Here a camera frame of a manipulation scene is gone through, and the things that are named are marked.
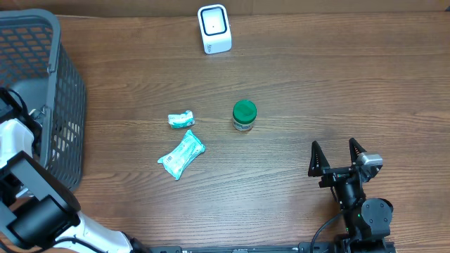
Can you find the grey plastic mesh basket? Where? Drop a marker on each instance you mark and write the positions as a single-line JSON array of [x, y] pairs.
[[36, 66]]

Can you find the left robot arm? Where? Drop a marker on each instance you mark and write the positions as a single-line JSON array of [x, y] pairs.
[[37, 211]]

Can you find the white barcode scanner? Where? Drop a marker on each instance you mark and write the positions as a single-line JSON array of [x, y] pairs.
[[215, 29]]

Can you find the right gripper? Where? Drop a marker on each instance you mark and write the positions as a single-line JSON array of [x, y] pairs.
[[319, 167]]

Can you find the green lid jar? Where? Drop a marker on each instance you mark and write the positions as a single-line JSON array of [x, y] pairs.
[[244, 115]]

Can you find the small teal wipes pack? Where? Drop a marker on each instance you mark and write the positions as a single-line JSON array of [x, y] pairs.
[[185, 119]]

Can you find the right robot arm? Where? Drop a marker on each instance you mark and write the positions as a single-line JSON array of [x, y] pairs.
[[367, 220]]

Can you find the teal tissue pack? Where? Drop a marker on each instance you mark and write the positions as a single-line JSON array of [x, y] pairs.
[[177, 160]]

